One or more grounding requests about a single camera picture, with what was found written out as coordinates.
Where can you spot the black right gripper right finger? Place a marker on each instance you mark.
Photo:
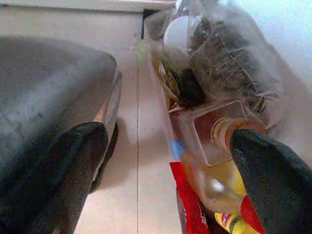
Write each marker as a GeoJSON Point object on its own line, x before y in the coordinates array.
{"type": "Point", "coordinates": [280, 190]}

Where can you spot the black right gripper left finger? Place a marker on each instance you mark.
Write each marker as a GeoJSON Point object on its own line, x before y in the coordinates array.
{"type": "Point", "coordinates": [44, 182]}

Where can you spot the yellow red labelled bottle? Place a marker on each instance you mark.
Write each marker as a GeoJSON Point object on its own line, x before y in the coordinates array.
{"type": "Point", "coordinates": [230, 221]}

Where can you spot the clear bottle of yellow liquid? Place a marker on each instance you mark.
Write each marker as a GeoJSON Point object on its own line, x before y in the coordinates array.
{"type": "Point", "coordinates": [217, 185]}

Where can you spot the clear square plastic box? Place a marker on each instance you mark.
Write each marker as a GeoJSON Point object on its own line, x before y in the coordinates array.
{"type": "Point", "coordinates": [207, 136]}

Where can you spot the red plastic packet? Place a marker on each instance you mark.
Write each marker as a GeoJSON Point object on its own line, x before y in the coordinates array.
{"type": "Point", "coordinates": [187, 202]}

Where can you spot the clear bag of dark dried food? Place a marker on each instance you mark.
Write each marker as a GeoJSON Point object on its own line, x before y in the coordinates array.
{"type": "Point", "coordinates": [229, 65]}

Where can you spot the white egg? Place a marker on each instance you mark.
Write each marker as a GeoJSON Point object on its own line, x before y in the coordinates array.
{"type": "Point", "coordinates": [176, 31]}

